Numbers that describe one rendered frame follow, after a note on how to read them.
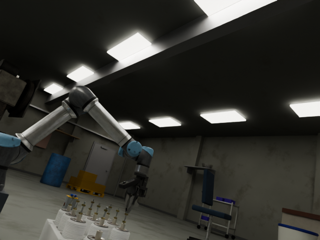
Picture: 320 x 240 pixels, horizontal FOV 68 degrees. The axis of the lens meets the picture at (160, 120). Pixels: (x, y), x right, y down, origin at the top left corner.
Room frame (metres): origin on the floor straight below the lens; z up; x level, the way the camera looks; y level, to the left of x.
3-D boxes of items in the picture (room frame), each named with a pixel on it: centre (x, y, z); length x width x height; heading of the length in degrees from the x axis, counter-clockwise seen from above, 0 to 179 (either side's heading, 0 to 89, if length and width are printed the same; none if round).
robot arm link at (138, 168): (1.36, 0.02, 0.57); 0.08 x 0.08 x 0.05
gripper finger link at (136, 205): (1.34, 0.00, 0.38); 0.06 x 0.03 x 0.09; 133
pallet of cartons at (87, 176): (8.43, 1.73, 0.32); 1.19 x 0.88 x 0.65; 127
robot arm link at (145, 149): (1.35, 0.02, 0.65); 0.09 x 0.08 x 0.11; 103
